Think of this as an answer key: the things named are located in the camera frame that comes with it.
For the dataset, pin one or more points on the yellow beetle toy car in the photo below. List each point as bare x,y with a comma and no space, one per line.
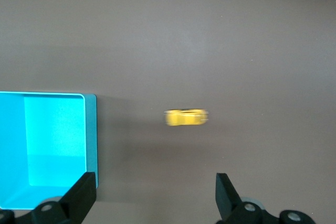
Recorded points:
186,117

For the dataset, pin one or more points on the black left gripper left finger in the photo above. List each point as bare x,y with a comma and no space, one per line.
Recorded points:
78,197

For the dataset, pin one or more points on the cyan plastic storage bin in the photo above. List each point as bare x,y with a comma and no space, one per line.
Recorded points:
52,134

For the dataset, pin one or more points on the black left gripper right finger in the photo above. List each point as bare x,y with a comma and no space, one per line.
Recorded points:
227,200

